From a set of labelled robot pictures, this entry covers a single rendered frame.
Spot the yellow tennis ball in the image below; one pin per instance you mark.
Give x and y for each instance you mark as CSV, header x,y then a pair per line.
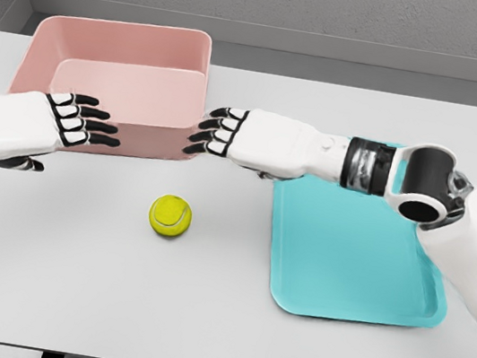
x,y
170,215

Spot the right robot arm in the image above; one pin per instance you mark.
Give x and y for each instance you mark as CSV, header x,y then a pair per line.
x,y
402,177

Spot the pink plastic basket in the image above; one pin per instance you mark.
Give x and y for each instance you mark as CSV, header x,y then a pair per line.
x,y
145,78

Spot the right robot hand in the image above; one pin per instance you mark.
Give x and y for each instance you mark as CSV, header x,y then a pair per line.
x,y
263,139

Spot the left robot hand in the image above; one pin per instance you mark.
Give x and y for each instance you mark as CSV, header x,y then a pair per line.
x,y
25,122

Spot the blue plastic tray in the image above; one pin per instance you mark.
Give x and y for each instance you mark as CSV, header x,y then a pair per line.
x,y
345,250

